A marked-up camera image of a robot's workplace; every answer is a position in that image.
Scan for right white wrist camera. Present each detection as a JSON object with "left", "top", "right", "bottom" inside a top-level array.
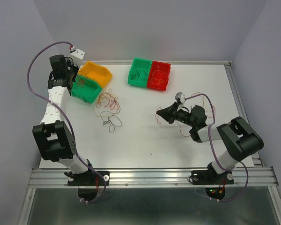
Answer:
[{"left": 175, "top": 92, "right": 186, "bottom": 105}]

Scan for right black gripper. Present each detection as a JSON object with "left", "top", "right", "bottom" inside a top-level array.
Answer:
[{"left": 156, "top": 101, "right": 195, "bottom": 128}]

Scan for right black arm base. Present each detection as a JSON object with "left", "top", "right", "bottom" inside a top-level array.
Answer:
[{"left": 188, "top": 170, "right": 234, "bottom": 200}]

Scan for right green plastic bin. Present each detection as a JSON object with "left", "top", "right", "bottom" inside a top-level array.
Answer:
[{"left": 128, "top": 58, "right": 152, "bottom": 88}]

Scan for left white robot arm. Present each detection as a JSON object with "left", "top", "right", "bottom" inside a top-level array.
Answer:
[{"left": 32, "top": 49, "right": 95, "bottom": 185}]

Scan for orange plastic bin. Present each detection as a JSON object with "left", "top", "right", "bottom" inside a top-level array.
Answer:
[{"left": 78, "top": 61, "right": 112, "bottom": 88}]

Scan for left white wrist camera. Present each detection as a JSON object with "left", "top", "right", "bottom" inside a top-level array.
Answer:
[{"left": 69, "top": 49, "right": 85, "bottom": 68}]

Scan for red plastic bin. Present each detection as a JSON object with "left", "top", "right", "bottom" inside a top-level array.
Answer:
[{"left": 147, "top": 61, "right": 171, "bottom": 91}]

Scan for black thin wire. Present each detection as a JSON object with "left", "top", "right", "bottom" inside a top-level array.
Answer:
[{"left": 130, "top": 69, "right": 148, "bottom": 82}]

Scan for green plastic bin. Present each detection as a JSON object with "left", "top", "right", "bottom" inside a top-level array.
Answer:
[
  {"left": 71, "top": 75, "right": 102, "bottom": 104},
  {"left": 128, "top": 58, "right": 152, "bottom": 88}
]

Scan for purple camera cable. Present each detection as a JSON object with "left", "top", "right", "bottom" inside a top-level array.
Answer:
[
  {"left": 185, "top": 93, "right": 249, "bottom": 203},
  {"left": 27, "top": 41, "right": 107, "bottom": 204}
]

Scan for aluminium table edge frame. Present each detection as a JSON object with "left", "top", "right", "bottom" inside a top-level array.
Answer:
[{"left": 65, "top": 60, "right": 265, "bottom": 167}]

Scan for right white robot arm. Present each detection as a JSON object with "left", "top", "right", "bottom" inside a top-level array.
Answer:
[{"left": 156, "top": 102, "right": 264, "bottom": 183}]

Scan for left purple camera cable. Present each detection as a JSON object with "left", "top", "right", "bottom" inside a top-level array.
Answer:
[{"left": 27, "top": 41, "right": 107, "bottom": 204}]

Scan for left green plastic bin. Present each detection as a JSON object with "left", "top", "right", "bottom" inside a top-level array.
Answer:
[{"left": 71, "top": 75, "right": 102, "bottom": 104}]

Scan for aluminium front rail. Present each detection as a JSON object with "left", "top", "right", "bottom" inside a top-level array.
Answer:
[{"left": 28, "top": 167, "right": 279, "bottom": 189}]

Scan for small reddish wires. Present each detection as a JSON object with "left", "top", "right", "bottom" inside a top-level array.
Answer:
[{"left": 76, "top": 76, "right": 87, "bottom": 89}]

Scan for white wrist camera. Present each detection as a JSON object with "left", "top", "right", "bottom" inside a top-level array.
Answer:
[
  {"left": 69, "top": 49, "right": 85, "bottom": 68},
  {"left": 175, "top": 92, "right": 186, "bottom": 105}
]

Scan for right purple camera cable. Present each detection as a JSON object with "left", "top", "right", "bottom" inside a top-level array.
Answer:
[{"left": 185, "top": 93, "right": 249, "bottom": 203}]

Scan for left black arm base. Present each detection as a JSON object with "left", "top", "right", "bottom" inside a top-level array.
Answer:
[{"left": 64, "top": 170, "right": 110, "bottom": 204}]

